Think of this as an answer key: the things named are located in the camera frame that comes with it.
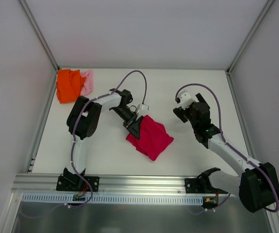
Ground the red t shirt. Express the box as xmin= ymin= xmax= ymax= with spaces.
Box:
xmin=126 ymin=115 xmax=174 ymax=161

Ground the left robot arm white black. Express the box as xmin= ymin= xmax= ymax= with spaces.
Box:
xmin=56 ymin=89 xmax=143 ymax=191

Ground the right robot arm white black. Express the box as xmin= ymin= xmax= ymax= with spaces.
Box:
xmin=173 ymin=91 xmax=279 ymax=213

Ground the pink t shirt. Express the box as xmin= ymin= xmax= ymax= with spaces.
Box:
xmin=80 ymin=69 xmax=94 ymax=96

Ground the orange t shirt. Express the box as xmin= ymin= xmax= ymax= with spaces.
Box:
xmin=56 ymin=69 xmax=82 ymax=104

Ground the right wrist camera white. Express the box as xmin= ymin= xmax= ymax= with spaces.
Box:
xmin=175 ymin=90 xmax=195 ymax=110

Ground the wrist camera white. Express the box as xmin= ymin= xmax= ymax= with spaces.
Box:
xmin=175 ymin=90 xmax=195 ymax=110
xmin=137 ymin=103 xmax=149 ymax=114

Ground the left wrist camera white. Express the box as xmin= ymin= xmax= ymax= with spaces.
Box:
xmin=137 ymin=103 xmax=149 ymax=114

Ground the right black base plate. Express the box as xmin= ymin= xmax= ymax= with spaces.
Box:
xmin=184 ymin=177 xmax=217 ymax=194

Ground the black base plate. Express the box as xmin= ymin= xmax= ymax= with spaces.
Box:
xmin=184 ymin=177 xmax=217 ymax=194
xmin=56 ymin=175 xmax=100 ymax=192

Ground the white slotted cable duct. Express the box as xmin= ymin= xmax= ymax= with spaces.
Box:
xmin=21 ymin=193 xmax=203 ymax=206

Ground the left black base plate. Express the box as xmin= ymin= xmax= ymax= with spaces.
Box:
xmin=56 ymin=175 xmax=100 ymax=192

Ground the aluminium mounting rail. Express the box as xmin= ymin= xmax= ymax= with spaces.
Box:
xmin=11 ymin=173 xmax=242 ymax=196

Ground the left aluminium frame post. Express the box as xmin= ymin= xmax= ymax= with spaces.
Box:
xmin=18 ymin=0 xmax=60 ymax=71

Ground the aluminium frame post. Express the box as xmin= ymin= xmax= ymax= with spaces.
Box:
xmin=18 ymin=0 xmax=60 ymax=71
xmin=226 ymin=0 xmax=275 ymax=73

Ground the right aluminium frame post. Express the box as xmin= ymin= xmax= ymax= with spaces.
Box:
xmin=226 ymin=0 xmax=275 ymax=73

